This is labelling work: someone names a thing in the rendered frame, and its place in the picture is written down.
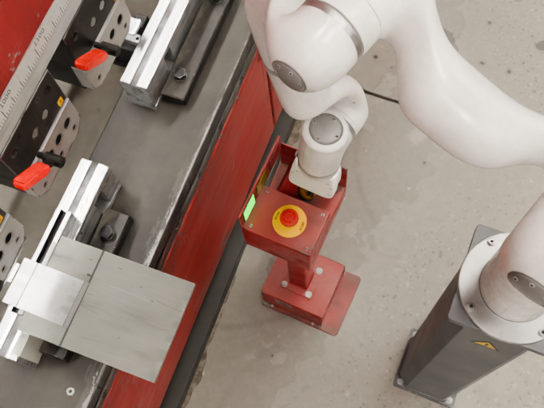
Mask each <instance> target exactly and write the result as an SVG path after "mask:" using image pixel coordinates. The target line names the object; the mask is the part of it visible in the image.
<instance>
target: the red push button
mask: <svg viewBox="0 0 544 408"><path fill-rule="evenodd" d="M279 220H280V222H281V224H282V225H283V226H285V227H293V226H295V225H296V224H297V223H298V221H299V215H298V213H297V212H296V211H295V210H293V209H286V210H283V211H282V213H281V214H280V216H279Z"/></svg>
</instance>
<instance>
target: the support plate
mask: <svg viewBox="0 0 544 408"><path fill-rule="evenodd" d="M102 251H103V250H101V249H97V248H94V247H91V246H90V245H87V244H83V243H81V242H78V241H76V240H72V239H70V238H67V237H64V236H62V237H61V239H60V240H59V242H58V244H57V247H56V248H55V250H54V252H53V255H52V257H51V258H50V261H49V264H48V265H47V266H48V267H49V268H52V269H55V270H58V271H60V272H62V273H64V274H68V275H70V276H72V277H75V278H78V279H81V280H83V281H84V280H86V281H87V282H88V281H89V279H90V276H87V274H92V272H93V270H94V269H95V267H96V264H97V262H98V260H99V258H100V255H101V253H102ZM195 287H196V284H195V283H192V282H189V281H186V280H184V279H182V278H178V277H175V276H173V275H170V274H166V273H164V272H162V271H159V270H155V269H153V268H151V267H148V266H144V265H142V264H139V263H137V262H134V261H131V260H128V259H125V258H123V257H119V256H117V255H114V254H111V253H108V252H105V251H104V255H103V257H102V258H101V260H100V263H99V265H98V267H97V269H96V272H95V273H94V276H93V278H92V280H91V282H90V284H89V287H88V289H87V291H86V293H85V295H84V297H83V300H82V302H81V304H80V305H79V309H78V311H77V312H76V314H75V316H74V320H73V321H72V323H71V325H70V328H69V330H68V332H67V334H66V336H65V338H64V341H63V343H62V345H61V347H63V348H65V349H67V350H70V351H73V352H75V353H78V354H80V355H84V356H86V357H88V358H90V359H94V360H96V361H98V362H101V363H104V364H107V365H108V366H111V367H113V368H117V369H119V370H122V371H123V372H127V373H129V374H132V375H134V376H137V377H140V378H142V379H144V380H148V381H150V382H152V383H155V382H156V381H157V378H158V376H159V373H160V371H161V368H162V367H163V364H164V361H165V359H166V357H167V354H168V351H169V349H170V347H171V345H172V341H173V339H174V338H175V335H176V332H177V330H178V328H179V325H180V323H181V320H182V318H183V316H184V314H185V310H186V308H187V306H188V304H189V301H190V298H191V296H192V294H193V291H194V288H195ZM17 330H19V331H21V332H24V333H26V334H30V335H32V336H34V337H36V338H40V339H42V340H45V341H46V342H50V343H52V344H55V345H57V346H59V344H60V342H61V340H62V337H63V335H64V333H65V332H66V327H63V326H61V325H58V324H56V323H53V322H52V321H48V320H45V319H44V318H41V317H39V316H36V315H34V314H31V313H29V312H26V311H25V312H24V315H23V317H22V319H21V321H20V323H19V325H18V327H17Z"/></svg>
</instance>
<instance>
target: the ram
mask: <svg viewBox="0 0 544 408"><path fill-rule="evenodd" d="M81 1H82V0H70V2H69V3H68V5H67V7H66V9H65V11H64V13H63V14H62V17H61V18H60V20H59V22H58V24H57V26H56V27H55V29H54V31H53V34H52V35H51V37H50V38H49V41H48V43H47V45H46V46H45V48H44V50H43V52H42V54H41V55H40V57H39V59H38V61H37V63H36V65H35V66H34V68H33V70H32V72H31V74H30V76H29V77H28V80H27V82H26V83H25V85H24V87H23V89H22V91H21V92H20V94H19V97H18V98H17V100H16V101H15V104H14V106H13V108H12V109H11V111H10V113H9V115H8V117H7V119H6V120H5V122H4V124H3V126H2V128H1V130H0V154H1V152H2V149H3V148H4V146H5V145H6V142H7V140H8V138H9V137H10V136H11V133H12V131H13V129H14V128H15V125H16V124H17V122H18V120H19V118H20V116H21V114H22V112H23V110H24V109H25V107H26V105H27V103H28V101H29V99H30V98H31V96H32V93H33V92H34V90H35V88H36V86H37V84H38V83H39V81H40V78H41V76H42V74H43V73H44V72H45V69H46V67H47V65H48V64H49V61H50V60H51V58H52V56H53V54H54V52H55V50H56V48H57V47H58V45H59V43H60V41H61V39H62V37H63V35H64V34H65V32H66V29H67V28H68V26H69V24H70V22H71V20H72V19H73V17H74V14H75V12H76V11H77V10H78V8H79V5H80V3H81ZM54 2H55V0H0V101H1V99H2V97H3V95H4V94H5V92H6V90H7V88H8V86H9V85H10V83H11V80H12V79H13V77H14V76H15V73H16V71H17V70H18V68H19V66H20V64H21V62H22V60H23V59H24V57H25V55H26V53H27V51H28V50H29V48H30V46H31V44H32V42H33V41H34V39H35V37H36V34H37V33H38V32H39V30H40V27H41V25H42V23H43V22H44V21H45V18H46V16H47V14H48V13H49V11H50V9H51V7H52V5H53V4H54Z"/></svg>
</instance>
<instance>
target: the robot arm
mask: <svg viewBox="0 0 544 408"><path fill-rule="evenodd" d="M244 10H245V15H246V19H247V22H248V25H249V29H250V31H251V33H252V35H253V39H254V41H255V43H256V46H257V49H258V51H259V53H260V55H261V59H262V61H263V63H264V66H265V68H266V71H267V73H268V75H269V77H270V81H271V82H272V85H273V87H274V90H275V92H276V94H277V97H278V100H279V102H280V104H281V105H282V107H283V109H284V110H285V112H286V113H287V114H288V115H289V116H290V117H292V118H294V119H296V120H304V123H303V125H302V130H301V136H300V146H299V150H297V152H296V153H295V159H294V161H293V164H292V166H291V171H290V174H289V180H290V182H291V183H293V184H295V185H298V186H299V187H301V188H303V189H306V190H307V193H306V196H309V195H310V197H311V198H313V196H314V194H316V195H320V196H322V197H324V198H332V197H333V195H334V194H335V193H337V191H338V182H340V180H341V175H342V169H341V165H340V163H341V161H342V157H343V154H344V152H345V150H346V149H347V147H348V146H349V144H350V143H351V141H352V139H353V138H354V137H355V135H356V134H357V133H358V132H359V131H360V130H361V128H362V127H363V125H364V123H365V122H366V120H367V118H368V103H367V100H366V96H365V94H364V92H363V88H362V87H361V86H360V84H359V83H358V82H357V81H356V80H355V79H353V78H352V77H351V76H349V75H347V74H346V73H347V72H348V71H349V70H350V69H351V68H352V67H353V66H354V65H355V64H356V63H357V61H358V60H359V59H360V58H361V57H362V56H363V55H364V54H365V53H366V52H367V51H368V50H369V49H370V48H371V47H372V46H373V45H374V44H375V43H376V42H377V40H379V39H383V40H386V41H388V42H389V43H390V45H391V46H392V47H393V50H394V52H395V57H396V63H397V97H398V102H399V104H400V106H401V109H402V111H403V112H404V113H405V115H406V117H407V118H408V119H409V120H410V121H411V122H412V123H413V124H414V125H415V126H416V127H417V128H418V129H419V130H421V131H422V132H423V133H424V134H426V135H427V136H428V137H429V138H430V139H431V140H432V141H433V142H435V143H436V144H437V145H438V146H439V147H441V148H443V149H444V150H445V151H447V152H448V153H449V154H450V155H452V156H454V157H455V158H457V159H459V160H460V161H462V162H464V163H466V164H469V165H472V166H475V167H478V168H487V169H497V168H506V167H511V166H515V165H521V164H532V165H535V166H538V167H540V168H544V115H542V114H541V113H537V112H535V111H533V110H531V109H529V108H526V107H525V106H524V105H522V104H519V103H518V102H516V101H515V100H514V99H512V98H511V97H509V96H508V95H506V94H505V93H504V92H502V91H501V90H500V89H499V88H498V87H497V86H496V85H495V84H493V83H492V82H491V81H490V80H488V79H487V78H486V77H485V76H484V75H482V74H481V73H480V72H479V71H477V70H476V69H475V68H474V67H472V66H471V65H470V64H469V63H468V62H467V61H466V60H465V59H464V58H463V57H462V56H461V55H460V54H459V53H458V52H457V51H456V50H455V49H454V48H453V46H452V45H451V43H450V42H449V40H448V38H447V36H446V35H445V33H444V30H443V28H442V25H441V23H440V18H439V15H438V11H437V8H436V0H245V1H244ZM457 289H458V295H459V298H460V301H461V305H462V307H463V308H464V310H465V313H466V315H467V316H468V318H469V319H470V320H471V321H472V322H473V323H474V324H475V325H476V326H477V327H478V328H479V329H480V330H481V331H482V332H483V333H485V334H487V335H488V336H490V337H492V338H494V339H497V340H499V341H501V342H506V343H511V344H519V345H520V344H530V343H534V342H540V341H541V340H543V339H544V192H543V193H542V194H541V196H540V197H539V198H538V199H537V201H536V202H535V203H534V204H533V205H532V206H531V208H530V209H529V210H528V212H527V213H526V214H525V216H524V217H523V218H522V219H521V221H520V222H519V223H518V224H517V225H516V226H515V227H514V229H513V230H512V231H511V232H510V233H501V234H498V235H494V236H490V237H488V238H486V239H484V240H482V241H481V242H479V243H478V244H476V245H475V246H474V247H473V248H472V249H471V250H470V251H469V253H468V254H467V256H466V257H465V259H464V261H463V262H462V264H461V268H460V270H459V275H458V280H457Z"/></svg>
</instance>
